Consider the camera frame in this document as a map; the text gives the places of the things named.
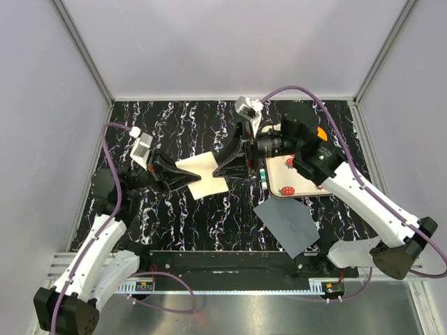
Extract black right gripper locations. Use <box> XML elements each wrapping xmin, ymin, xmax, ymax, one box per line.
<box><xmin>212</xmin><ymin>119</ymin><xmax>300</xmax><ymax>180</ymax></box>

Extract grey paper envelope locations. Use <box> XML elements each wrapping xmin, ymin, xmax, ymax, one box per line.
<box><xmin>254</xmin><ymin>198</ymin><xmax>320</xmax><ymax>258</ymax></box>

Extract white green glue stick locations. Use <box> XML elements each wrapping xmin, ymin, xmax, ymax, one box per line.
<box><xmin>259</xmin><ymin>168</ymin><xmax>268</xmax><ymax>191</ymax></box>

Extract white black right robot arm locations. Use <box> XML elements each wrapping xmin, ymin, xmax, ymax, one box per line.
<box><xmin>212</xmin><ymin>103</ymin><xmax>438</xmax><ymax>280</ymax></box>

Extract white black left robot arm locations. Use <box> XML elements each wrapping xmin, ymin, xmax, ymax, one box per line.
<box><xmin>34</xmin><ymin>154</ymin><xmax>201</xmax><ymax>334</ymax></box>

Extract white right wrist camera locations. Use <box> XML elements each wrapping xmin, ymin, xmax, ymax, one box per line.
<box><xmin>235</xmin><ymin>96</ymin><xmax>264</xmax><ymax>137</ymax></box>

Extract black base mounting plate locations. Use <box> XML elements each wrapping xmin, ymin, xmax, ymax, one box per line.
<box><xmin>139</xmin><ymin>251</ymin><xmax>359</xmax><ymax>292</ymax></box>

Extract orange bowl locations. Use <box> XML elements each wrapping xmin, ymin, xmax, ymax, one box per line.
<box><xmin>317</xmin><ymin>127</ymin><xmax>328</xmax><ymax>142</ymax></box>

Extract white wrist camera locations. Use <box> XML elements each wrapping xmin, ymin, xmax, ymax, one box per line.
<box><xmin>235</xmin><ymin>96</ymin><xmax>264</xmax><ymax>137</ymax></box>
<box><xmin>129</xmin><ymin>126</ymin><xmax>153</xmax><ymax>170</ymax></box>

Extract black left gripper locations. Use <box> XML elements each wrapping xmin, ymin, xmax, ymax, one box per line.
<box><xmin>124</xmin><ymin>147</ymin><xmax>202</xmax><ymax>197</ymax></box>

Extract strawberry pattern tray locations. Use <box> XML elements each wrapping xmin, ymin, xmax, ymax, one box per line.
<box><xmin>265</xmin><ymin>154</ymin><xmax>331</xmax><ymax>198</ymax></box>

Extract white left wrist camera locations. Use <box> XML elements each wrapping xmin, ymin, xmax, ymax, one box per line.
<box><xmin>129</xmin><ymin>126</ymin><xmax>153</xmax><ymax>170</ymax></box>

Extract beige lined letter paper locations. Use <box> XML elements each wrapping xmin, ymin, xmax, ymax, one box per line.
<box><xmin>175</xmin><ymin>151</ymin><xmax>229</xmax><ymax>200</ymax></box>

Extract white slotted cable duct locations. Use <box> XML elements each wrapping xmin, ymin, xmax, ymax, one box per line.
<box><xmin>115</xmin><ymin>279</ymin><xmax>154</xmax><ymax>295</ymax></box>

